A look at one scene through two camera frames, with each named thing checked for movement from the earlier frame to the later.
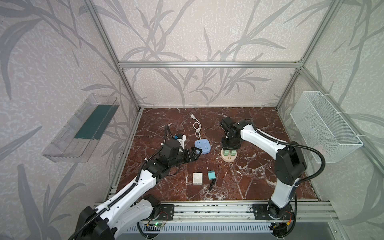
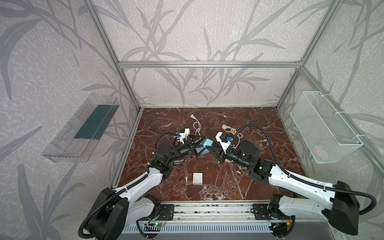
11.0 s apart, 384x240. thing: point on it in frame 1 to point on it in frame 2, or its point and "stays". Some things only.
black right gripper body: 229,145 to 222,151
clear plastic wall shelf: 76,142 stays
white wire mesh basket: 322,128 stays
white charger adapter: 197,178 stays
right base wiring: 282,229 stays
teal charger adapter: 211,174 to 208,142
